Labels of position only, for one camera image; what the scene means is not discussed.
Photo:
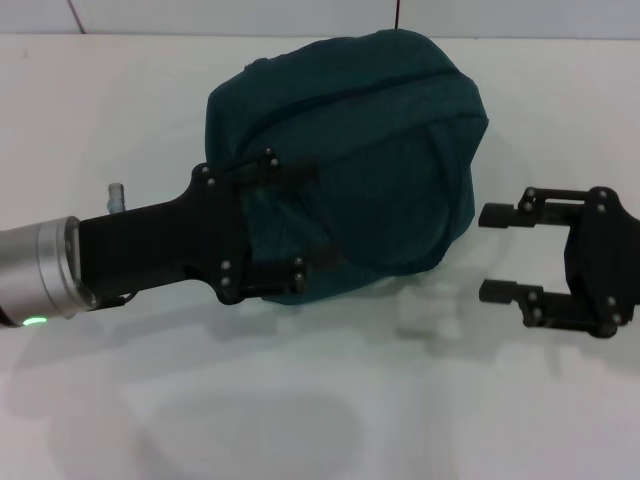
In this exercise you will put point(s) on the teal fabric lunch bag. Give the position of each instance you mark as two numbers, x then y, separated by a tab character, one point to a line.
375	175

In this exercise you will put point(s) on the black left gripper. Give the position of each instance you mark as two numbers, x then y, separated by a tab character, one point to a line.
175	245

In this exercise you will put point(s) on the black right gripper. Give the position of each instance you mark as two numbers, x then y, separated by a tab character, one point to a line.
605	260

